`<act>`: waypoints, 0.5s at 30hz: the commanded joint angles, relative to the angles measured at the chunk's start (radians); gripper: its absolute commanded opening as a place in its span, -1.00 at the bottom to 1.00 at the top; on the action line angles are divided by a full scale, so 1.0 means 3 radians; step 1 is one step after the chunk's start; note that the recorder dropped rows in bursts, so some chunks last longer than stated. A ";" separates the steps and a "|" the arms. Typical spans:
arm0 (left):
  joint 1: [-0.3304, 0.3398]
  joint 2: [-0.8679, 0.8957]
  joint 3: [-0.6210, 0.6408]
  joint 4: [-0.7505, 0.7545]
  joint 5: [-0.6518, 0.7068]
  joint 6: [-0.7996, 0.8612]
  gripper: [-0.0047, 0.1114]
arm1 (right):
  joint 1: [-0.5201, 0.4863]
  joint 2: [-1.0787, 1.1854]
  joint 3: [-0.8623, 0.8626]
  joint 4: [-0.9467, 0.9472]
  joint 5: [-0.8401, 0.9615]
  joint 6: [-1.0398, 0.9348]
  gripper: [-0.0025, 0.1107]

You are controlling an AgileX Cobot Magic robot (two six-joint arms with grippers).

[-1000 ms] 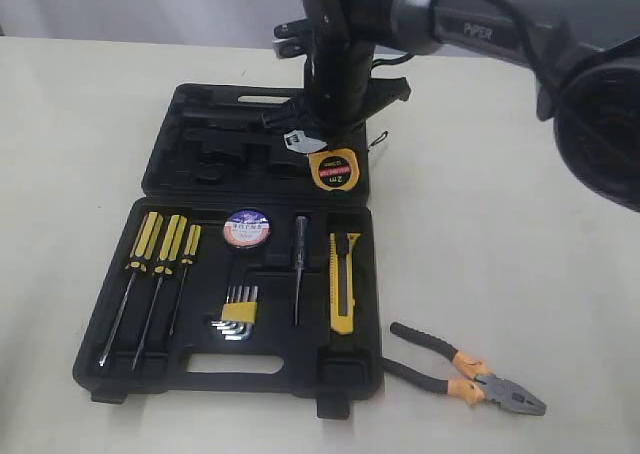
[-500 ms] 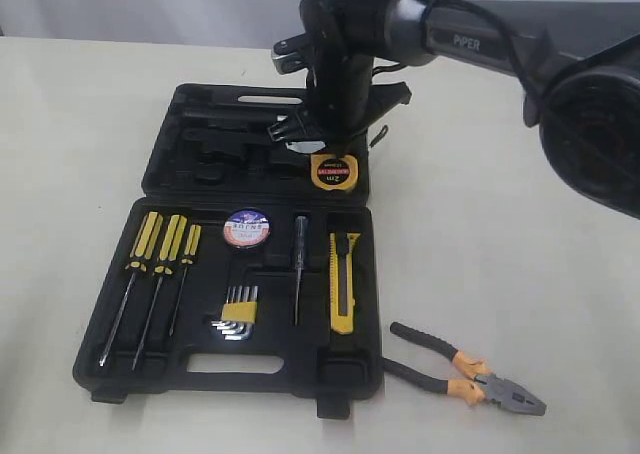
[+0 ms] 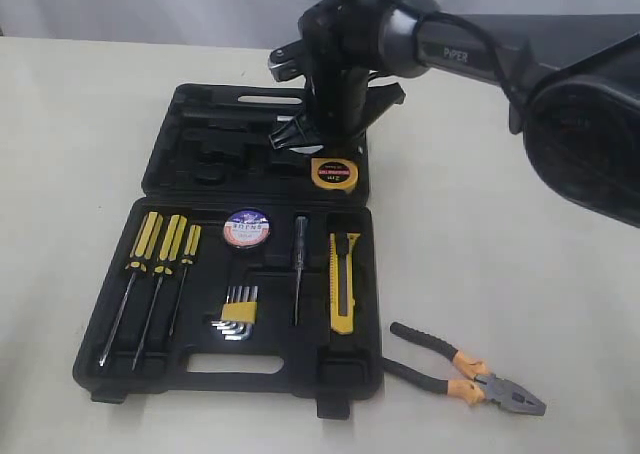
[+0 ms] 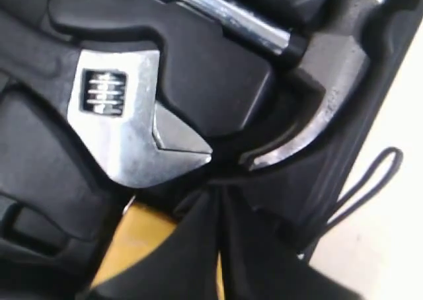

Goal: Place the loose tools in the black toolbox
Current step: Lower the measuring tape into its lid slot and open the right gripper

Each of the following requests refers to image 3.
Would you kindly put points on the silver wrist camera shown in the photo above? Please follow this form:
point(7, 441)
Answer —
point(289, 62)

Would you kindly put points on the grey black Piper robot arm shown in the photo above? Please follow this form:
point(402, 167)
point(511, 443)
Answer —
point(571, 82)

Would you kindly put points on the orange black handled pliers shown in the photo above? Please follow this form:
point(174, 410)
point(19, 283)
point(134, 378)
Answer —
point(479, 385)

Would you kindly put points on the black plastic tool case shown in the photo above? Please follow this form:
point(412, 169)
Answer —
point(206, 174)

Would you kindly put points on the claw hammer black handle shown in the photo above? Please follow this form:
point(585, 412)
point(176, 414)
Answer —
point(235, 116)

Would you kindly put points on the clear voltage tester screwdriver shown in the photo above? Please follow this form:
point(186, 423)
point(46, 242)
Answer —
point(301, 223)

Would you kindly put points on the large yellow black screwdriver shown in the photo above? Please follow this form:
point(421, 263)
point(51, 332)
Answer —
point(139, 257)

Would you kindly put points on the middle yellow black screwdriver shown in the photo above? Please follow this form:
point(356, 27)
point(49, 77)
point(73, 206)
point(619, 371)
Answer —
point(164, 267)

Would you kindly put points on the small yellow black screwdriver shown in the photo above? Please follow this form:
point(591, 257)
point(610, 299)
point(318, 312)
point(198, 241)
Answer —
point(187, 260)

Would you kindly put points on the black electrical tape roll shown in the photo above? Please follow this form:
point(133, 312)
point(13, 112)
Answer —
point(246, 229)

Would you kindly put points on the yellow tape measure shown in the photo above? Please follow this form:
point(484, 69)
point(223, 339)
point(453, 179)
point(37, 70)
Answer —
point(334, 174)

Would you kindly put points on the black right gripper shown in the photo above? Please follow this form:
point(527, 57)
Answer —
point(335, 69)

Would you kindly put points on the hex key set yellow holder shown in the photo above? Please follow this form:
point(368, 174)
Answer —
point(238, 315)

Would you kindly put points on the yellow utility knife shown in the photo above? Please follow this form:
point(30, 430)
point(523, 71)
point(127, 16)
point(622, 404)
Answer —
point(342, 299)

